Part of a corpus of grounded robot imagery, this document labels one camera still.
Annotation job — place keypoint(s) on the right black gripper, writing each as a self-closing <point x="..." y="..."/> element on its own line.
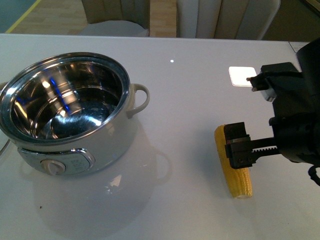
<point x="296" y="130"/>

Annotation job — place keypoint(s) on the yellow corn cob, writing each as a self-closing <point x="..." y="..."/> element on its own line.
<point x="238" y="180"/>

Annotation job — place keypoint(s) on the cream electric cooking pot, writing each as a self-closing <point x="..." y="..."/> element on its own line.
<point x="71" y="114"/>

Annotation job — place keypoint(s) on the beige chair right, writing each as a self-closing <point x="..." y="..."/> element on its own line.
<point x="225" y="19"/>

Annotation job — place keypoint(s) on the beige chair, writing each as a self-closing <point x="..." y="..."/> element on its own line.
<point x="117" y="18"/>
<point x="225" y="19"/>

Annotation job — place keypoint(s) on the beige chair left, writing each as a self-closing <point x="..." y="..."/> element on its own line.
<point x="117" y="18"/>

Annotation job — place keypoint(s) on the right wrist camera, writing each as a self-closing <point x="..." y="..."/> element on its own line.
<point x="275" y="79"/>

